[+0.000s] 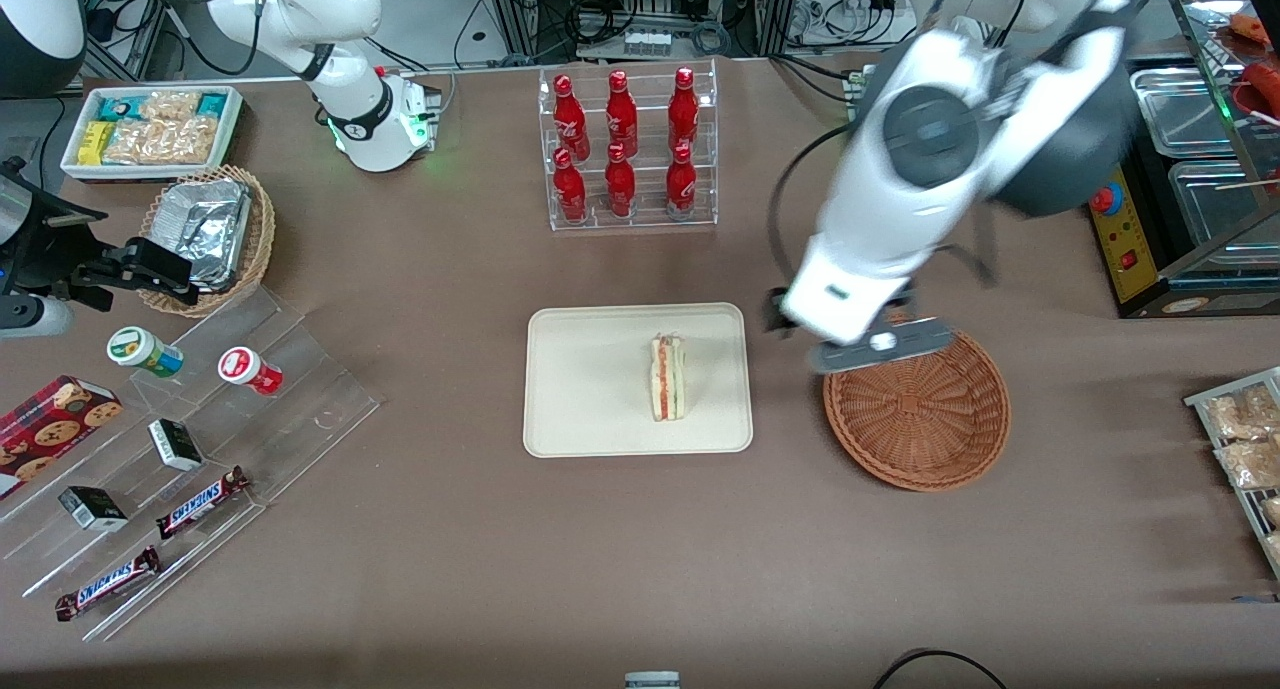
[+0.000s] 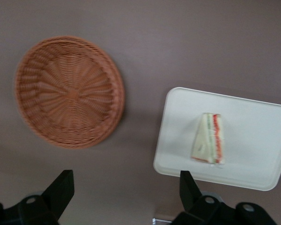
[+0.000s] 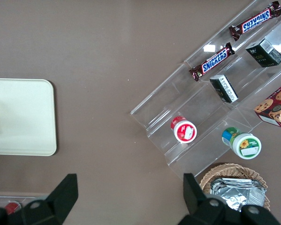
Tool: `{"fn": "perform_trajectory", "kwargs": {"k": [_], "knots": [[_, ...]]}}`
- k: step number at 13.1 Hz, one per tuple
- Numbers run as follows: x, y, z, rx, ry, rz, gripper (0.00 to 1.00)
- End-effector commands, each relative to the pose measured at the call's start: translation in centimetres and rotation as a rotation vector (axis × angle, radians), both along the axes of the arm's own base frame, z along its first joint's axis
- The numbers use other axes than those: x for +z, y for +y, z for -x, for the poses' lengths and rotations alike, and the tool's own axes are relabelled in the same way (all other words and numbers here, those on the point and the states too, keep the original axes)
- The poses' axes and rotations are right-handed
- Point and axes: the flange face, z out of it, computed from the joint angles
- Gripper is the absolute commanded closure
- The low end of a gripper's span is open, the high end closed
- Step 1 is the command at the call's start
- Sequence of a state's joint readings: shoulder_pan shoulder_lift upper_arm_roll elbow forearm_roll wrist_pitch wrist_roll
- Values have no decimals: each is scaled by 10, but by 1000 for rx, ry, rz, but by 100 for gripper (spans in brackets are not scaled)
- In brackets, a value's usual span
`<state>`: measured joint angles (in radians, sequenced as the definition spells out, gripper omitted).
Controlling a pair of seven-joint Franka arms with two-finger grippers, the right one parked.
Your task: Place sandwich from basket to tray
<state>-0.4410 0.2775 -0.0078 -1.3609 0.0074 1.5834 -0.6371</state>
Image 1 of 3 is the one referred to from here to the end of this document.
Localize yellow black food warmer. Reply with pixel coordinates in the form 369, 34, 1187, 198
1115, 0, 1280, 320

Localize white snack bin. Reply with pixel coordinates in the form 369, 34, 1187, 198
60, 84, 244, 183

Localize red food items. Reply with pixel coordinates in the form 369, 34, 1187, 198
1230, 14, 1280, 120

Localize small dark green box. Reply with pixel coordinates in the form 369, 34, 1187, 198
148, 419, 204, 472
58, 486, 129, 532

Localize clear acrylic bottle rack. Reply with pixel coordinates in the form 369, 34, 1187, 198
538, 59, 719, 232

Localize light wicker basket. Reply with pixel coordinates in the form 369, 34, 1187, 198
135, 164, 276, 318

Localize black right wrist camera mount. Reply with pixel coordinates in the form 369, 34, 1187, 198
0, 194, 111, 315

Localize green lidded jar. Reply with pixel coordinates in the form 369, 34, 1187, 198
107, 326, 186, 380

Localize yellow emergency stop control box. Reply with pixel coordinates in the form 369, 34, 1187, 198
1088, 159, 1166, 305

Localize red cola bottle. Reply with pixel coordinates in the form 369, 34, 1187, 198
604, 144, 638, 218
553, 147, 589, 223
668, 66, 701, 155
605, 70, 639, 158
665, 141, 698, 217
553, 74, 591, 162

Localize clear rice cracker bag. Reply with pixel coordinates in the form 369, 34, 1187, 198
105, 117, 216, 165
140, 91, 201, 122

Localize red lidded jar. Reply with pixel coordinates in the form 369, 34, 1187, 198
218, 346, 284, 397

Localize cream rectangular tray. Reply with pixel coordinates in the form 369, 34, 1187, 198
523, 302, 754, 459

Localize Snickers chocolate bar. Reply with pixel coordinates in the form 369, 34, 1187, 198
155, 466, 251, 540
55, 546, 162, 622

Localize clear acrylic stepped shelf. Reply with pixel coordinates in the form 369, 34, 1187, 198
0, 287, 383, 642

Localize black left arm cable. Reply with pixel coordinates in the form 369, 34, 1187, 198
765, 119, 871, 300

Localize stainless steel tray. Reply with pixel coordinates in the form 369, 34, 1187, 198
1130, 64, 1233, 160
1168, 159, 1280, 252

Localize tray of packaged snacks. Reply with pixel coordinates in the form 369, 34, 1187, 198
1185, 367, 1280, 580

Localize brown wicker basket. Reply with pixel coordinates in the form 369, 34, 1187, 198
822, 324, 1011, 492

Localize triangular sandwich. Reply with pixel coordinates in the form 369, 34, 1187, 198
650, 335, 689, 422

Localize black floor cable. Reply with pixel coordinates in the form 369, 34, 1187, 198
873, 649, 1007, 689

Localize clear nut snack bag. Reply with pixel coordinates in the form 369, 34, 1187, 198
1205, 384, 1280, 442
1215, 439, 1280, 490

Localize red chocolate chip cookie box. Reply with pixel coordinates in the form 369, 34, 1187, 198
0, 374, 123, 500

